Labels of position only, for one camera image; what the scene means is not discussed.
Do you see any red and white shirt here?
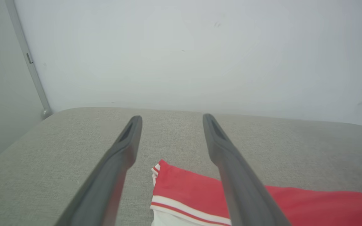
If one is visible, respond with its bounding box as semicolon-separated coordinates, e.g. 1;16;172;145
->
150;159;362;226

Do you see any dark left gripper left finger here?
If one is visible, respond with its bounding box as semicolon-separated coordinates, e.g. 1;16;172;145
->
54;115;143;226

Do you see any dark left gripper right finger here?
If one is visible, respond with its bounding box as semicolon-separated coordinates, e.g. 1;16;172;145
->
202;113;292;226

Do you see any grey metal wall pipe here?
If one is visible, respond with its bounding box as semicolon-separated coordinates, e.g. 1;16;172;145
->
5;0;53;119

